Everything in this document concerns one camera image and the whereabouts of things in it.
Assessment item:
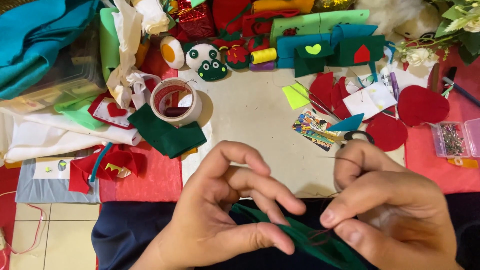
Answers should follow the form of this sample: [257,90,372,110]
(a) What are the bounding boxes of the person's left hand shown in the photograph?
[150,140,307,270]

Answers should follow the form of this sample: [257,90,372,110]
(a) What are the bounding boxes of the person's right hand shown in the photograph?
[320,139,463,270]

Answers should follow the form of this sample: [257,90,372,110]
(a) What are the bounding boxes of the dark red sewing thread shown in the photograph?
[307,155,362,246]

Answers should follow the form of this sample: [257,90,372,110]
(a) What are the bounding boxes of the dark green felt piece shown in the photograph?
[230,202,368,270]

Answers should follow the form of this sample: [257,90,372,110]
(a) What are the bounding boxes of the person's navy clothing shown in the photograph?
[92,192,480,270]

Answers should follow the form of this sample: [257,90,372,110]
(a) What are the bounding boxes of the orange felt piece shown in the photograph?
[447,157,479,169]

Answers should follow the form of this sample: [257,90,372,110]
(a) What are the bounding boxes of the clear box of pins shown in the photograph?
[430,121,472,158]

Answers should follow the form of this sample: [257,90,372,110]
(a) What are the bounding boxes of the folded dark green felt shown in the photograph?
[127,103,208,159]

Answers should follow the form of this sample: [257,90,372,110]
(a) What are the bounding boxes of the red felt scraps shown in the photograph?
[68,144,148,194]

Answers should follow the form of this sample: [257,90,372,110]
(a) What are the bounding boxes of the clear plastic box lid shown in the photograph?
[464,118,480,158]

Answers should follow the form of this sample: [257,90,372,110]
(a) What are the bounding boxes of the beige work board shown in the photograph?
[177,64,406,199]

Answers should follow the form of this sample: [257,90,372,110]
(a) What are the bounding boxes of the white tape roll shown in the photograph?
[150,77,203,127]

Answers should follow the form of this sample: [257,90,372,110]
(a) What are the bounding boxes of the dark red thread spool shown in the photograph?
[165,106,191,118]

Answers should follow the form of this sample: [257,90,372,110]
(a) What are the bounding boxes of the teal felt triangle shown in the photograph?
[326,113,365,132]

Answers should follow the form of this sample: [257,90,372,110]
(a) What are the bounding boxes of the large red felt circle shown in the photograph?
[397,85,450,127]

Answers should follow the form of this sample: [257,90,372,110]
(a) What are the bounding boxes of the teal felt strip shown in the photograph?
[89,142,113,183]

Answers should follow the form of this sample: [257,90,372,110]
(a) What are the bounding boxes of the white felt piece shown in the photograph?
[342,81,398,121]

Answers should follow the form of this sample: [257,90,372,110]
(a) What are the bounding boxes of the colourful printed card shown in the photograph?
[291,108,343,152]

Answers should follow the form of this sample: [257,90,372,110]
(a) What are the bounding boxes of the purple pen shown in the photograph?
[389,71,401,103]

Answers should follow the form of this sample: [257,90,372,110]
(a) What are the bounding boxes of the blue pen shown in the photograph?
[442,76,480,108]

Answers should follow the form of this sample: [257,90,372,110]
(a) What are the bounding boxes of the white felt patch red heart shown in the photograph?
[88,92,136,130]

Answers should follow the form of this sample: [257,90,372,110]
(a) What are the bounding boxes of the white glue stick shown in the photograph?
[379,66,395,97]

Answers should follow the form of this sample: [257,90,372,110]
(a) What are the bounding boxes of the black pen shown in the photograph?
[442,66,458,99]

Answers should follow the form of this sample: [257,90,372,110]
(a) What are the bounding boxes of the green frog felt face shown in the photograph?
[197,59,229,82]

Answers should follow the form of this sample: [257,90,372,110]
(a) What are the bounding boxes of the neon yellow felt piece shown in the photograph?
[281,82,311,110]

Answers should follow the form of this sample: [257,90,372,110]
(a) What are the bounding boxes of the red felt cut pieces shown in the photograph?
[309,71,353,121]

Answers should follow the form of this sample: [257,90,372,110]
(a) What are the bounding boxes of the grey felt sheet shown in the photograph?
[15,157,101,204]

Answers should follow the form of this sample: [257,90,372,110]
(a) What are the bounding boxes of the purple thread spool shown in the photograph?
[249,61,277,72]

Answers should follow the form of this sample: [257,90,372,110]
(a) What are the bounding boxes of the white panda felt plush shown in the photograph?
[183,43,222,72]

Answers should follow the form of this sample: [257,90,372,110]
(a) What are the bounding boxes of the green round red flower felt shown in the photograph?
[224,45,251,70]

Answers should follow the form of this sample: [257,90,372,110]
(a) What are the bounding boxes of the fried egg felt plush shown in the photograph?
[160,35,185,70]

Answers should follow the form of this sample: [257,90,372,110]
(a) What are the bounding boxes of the green felt envelope red house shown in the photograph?
[329,35,386,68]

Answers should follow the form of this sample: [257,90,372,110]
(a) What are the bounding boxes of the folded white fabric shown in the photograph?
[0,108,143,164]

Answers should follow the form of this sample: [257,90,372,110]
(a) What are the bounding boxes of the yellow thread spool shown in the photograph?
[250,47,278,65]

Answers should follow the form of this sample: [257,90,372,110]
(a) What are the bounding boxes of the red strawberry felt plush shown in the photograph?
[247,35,271,53]

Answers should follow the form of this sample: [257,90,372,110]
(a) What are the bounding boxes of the white cloth strip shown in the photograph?
[106,0,170,110]

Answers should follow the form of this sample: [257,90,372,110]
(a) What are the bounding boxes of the green felt envelope yellow heart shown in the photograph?
[293,40,335,79]

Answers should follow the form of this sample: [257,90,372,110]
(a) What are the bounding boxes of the clear plastic storage box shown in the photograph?
[0,22,109,114]

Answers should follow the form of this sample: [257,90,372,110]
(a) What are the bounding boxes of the teal felt pouch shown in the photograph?
[276,24,379,70]

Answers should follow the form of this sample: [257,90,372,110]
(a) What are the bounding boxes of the artificial white flowers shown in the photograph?
[395,0,480,67]

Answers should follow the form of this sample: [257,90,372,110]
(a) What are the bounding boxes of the shiny red gift box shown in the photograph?
[175,0,217,39]

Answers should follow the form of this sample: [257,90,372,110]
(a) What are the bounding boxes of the white plush toy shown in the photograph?
[355,0,442,40]

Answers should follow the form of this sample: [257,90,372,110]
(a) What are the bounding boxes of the red felt pouch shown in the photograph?
[241,9,301,38]

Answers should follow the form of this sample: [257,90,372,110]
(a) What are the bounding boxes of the light green felt ladybug sheet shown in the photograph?
[269,9,370,48]

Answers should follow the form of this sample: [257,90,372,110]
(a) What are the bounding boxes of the gold shiny decoration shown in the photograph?
[312,0,358,13]

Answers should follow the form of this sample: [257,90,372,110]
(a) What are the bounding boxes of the yellow felt roll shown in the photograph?
[251,0,315,14]

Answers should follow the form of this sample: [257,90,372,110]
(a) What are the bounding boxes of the teal fabric pile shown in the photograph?
[0,0,101,100]

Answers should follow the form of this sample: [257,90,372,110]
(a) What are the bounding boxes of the black handled scissors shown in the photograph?
[294,80,376,149]

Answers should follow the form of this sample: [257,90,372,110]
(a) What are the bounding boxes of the red cord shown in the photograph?
[0,190,48,256]

